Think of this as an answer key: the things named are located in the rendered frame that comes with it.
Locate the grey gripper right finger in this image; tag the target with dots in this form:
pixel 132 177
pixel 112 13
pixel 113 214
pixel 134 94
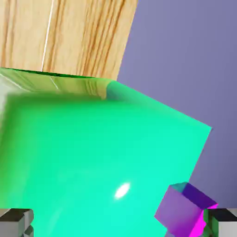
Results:
pixel 222 224

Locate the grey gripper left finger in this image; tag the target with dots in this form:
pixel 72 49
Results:
pixel 14 222

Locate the large green box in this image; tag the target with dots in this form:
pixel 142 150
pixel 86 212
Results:
pixel 96 157

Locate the small purple cube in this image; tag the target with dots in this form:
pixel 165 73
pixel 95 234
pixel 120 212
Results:
pixel 181 209

